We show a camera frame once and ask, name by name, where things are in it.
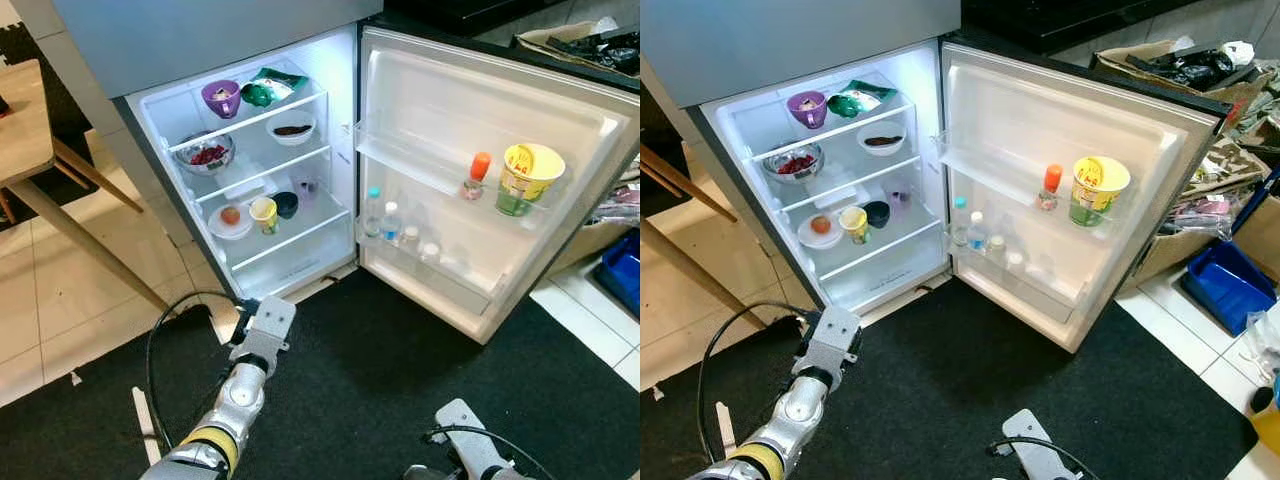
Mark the steel bowl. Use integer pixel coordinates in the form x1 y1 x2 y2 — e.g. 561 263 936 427
174 132 238 178
762 142 826 186

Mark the grey fridge door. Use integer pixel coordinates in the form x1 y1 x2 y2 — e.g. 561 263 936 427
352 25 640 347
935 40 1233 354

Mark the grey fridge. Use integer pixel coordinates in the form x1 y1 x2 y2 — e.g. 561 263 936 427
640 0 1233 354
40 0 640 347

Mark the black floor mat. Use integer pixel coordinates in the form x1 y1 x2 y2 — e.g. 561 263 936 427
0 265 640 480
640 278 1263 480

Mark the small white plate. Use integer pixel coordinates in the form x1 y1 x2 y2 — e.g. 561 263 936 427
797 213 847 251
207 203 257 242

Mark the light wooden table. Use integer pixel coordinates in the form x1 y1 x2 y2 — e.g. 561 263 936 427
0 58 172 313
640 145 747 317

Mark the white bowl with dark food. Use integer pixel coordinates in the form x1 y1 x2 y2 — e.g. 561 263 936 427
266 113 318 148
857 121 908 158

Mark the purple cup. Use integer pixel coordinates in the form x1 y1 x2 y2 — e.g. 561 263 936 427
786 91 829 131
201 80 243 121

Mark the green snack bag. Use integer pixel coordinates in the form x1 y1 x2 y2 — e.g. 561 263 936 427
240 67 312 110
827 79 900 121

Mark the blue plastic crate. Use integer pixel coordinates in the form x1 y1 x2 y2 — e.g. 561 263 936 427
1180 238 1279 337
598 230 640 317

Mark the small bottle orange cap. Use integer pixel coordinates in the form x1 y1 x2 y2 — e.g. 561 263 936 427
1037 164 1065 213
462 151 493 203

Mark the large cardboard box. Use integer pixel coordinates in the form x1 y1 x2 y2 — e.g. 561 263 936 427
548 215 633 278
1128 135 1269 288

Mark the yellow green noodle cup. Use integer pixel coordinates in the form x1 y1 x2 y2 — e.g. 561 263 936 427
1068 155 1133 229
495 143 568 219

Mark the grey freezer door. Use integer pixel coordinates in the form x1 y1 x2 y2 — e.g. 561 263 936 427
52 0 386 100
640 0 963 110

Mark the open cardboard box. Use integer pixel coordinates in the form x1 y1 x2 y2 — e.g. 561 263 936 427
1090 38 1263 136
513 18 640 79

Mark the black countertop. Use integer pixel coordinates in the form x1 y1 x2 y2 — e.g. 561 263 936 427
385 0 576 39
962 0 1201 57

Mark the black plastic bag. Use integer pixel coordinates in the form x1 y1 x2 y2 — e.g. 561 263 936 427
548 30 640 76
1125 48 1238 93

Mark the clear plastic bag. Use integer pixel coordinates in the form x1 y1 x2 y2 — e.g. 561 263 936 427
1243 303 1280 386

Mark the yellow container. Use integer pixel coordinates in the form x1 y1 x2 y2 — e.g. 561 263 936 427
1250 385 1280 457

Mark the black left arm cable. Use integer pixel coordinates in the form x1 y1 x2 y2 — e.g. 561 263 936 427
696 300 817 467
145 290 253 441

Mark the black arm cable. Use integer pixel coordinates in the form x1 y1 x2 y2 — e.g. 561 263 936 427
145 290 253 441
987 436 1103 480
420 424 557 480
696 300 817 467

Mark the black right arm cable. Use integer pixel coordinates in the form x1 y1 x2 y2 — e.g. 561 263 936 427
420 424 557 480
987 436 1103 480

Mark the blue handle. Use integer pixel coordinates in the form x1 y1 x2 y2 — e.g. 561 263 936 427
1228 165 1280 238

